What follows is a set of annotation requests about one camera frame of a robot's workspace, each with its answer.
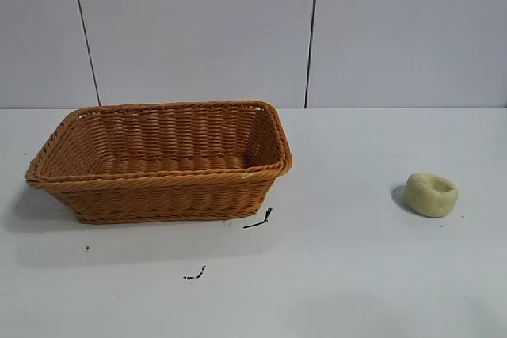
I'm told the pale yellow egg yolk pastry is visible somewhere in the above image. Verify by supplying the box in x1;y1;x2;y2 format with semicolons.
404;172;459;218

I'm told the brown woven wicker basket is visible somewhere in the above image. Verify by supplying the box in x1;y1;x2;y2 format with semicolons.
25;100;295;225

